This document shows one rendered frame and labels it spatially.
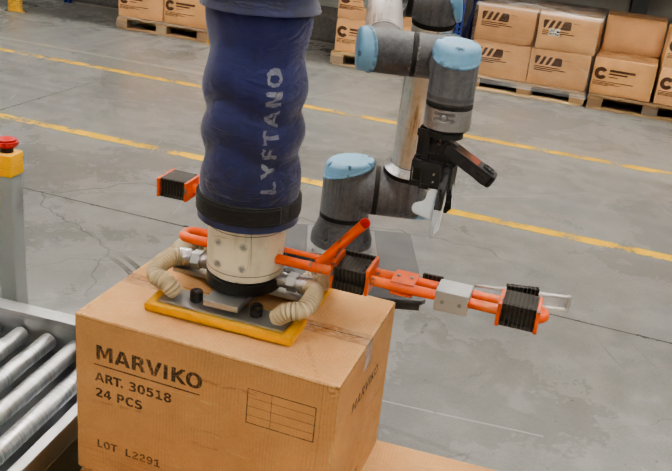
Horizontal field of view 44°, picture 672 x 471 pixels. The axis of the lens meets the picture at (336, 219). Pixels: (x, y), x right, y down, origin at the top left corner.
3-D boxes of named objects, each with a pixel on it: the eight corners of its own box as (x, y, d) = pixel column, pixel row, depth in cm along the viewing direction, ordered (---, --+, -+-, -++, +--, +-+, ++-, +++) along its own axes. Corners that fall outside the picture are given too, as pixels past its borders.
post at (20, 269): (6, 431, 284) (-11, 152, 247) (19, 420, 290) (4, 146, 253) (24, 436, 283) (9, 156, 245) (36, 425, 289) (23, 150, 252)
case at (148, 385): (77, 465, 192) (74, 312, 177) (166, 379, 227) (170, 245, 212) (321, 548, 175) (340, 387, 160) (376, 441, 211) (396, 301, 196)
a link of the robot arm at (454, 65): (481, 38, 160) (487, 47, 151) (470, 102, 165) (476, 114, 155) (432, 33, 160) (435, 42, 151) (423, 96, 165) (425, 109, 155)
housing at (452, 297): (432, 310, 171) (435, 290, 169) (438, 296, 177) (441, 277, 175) (465, 318, 169) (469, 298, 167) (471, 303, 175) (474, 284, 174)
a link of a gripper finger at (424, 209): (406, 232, 163) (418, 188, 165) (436, 239, 162) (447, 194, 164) (405, 228, 160) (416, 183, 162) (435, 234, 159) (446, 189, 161)
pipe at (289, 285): (148, 291, 180) (148, 267, 178) (200, 248, 202) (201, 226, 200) (295, 328, 172) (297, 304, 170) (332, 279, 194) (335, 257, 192)
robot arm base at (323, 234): (306, 227, 267) (309, 199, 263) (364, 229, 270) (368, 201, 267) (314, 253, 250) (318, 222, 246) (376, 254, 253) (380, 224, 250)
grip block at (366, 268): (327, 289, 175) (329, 264, 173) (341, 271, 184) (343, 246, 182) (365, 298, 173) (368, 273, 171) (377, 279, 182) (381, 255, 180)
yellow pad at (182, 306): (143, 310, 180) (143, 289, 178) (165, 290, 189) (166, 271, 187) (290, 348, 171) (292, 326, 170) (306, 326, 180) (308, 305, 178)
